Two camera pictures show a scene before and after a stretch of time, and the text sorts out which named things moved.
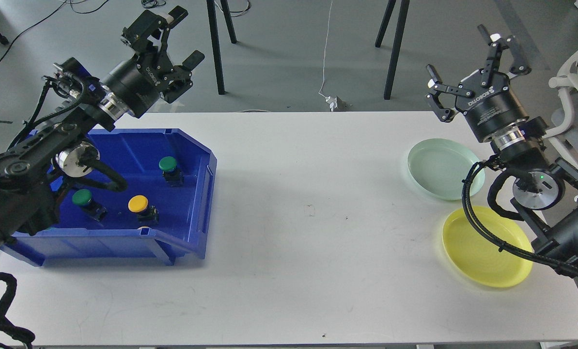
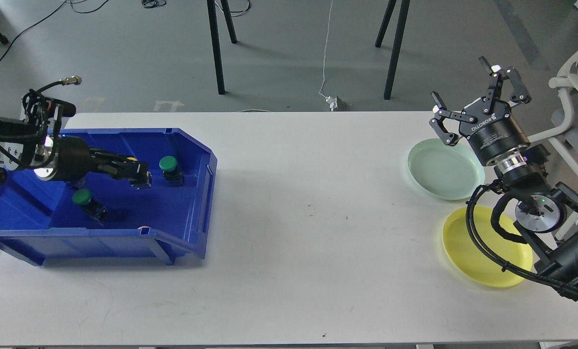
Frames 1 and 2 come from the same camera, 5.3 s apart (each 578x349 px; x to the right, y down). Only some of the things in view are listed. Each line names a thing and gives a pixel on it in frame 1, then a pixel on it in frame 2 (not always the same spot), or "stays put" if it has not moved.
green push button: [83, 198] stays put
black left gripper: [137, 82] -> [74, 160]
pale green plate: [440, 166] stays put
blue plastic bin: [166, 208] stays put
